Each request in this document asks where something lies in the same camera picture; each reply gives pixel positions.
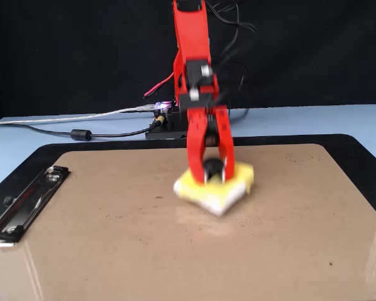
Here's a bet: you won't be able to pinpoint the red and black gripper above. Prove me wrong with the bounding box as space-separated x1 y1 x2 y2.
177 91 236 184

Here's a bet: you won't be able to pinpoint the yellow sponge with black knob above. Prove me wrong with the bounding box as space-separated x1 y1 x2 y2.
172 161 256 218

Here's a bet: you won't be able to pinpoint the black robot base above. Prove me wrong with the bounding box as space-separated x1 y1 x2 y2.
145 105 189 140

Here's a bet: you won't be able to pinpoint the small lit controller board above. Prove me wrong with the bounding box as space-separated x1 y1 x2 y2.
153 100 174 115

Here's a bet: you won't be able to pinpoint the brown clipboard board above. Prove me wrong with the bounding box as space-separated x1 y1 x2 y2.
0 143 376 301

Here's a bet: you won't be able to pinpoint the black rectangular desk mat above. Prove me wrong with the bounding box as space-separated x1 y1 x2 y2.
0 134 376 230

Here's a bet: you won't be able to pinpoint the black backdrop cloth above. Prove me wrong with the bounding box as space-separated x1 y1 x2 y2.
0 0 376 122

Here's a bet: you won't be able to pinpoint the silver metal clipboard clip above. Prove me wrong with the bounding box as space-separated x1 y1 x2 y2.
0 165 71 249

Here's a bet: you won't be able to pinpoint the thin red wire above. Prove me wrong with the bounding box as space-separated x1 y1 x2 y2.
144 73 177 98

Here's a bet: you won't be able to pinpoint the black servo wires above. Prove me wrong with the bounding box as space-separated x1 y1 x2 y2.
206 0 258 124

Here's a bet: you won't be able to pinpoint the black power cable with ferrite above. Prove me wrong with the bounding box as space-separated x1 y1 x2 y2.
0 122 164 142

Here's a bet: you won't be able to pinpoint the silver braided USB cable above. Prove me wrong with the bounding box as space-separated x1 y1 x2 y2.
0 103 156 127

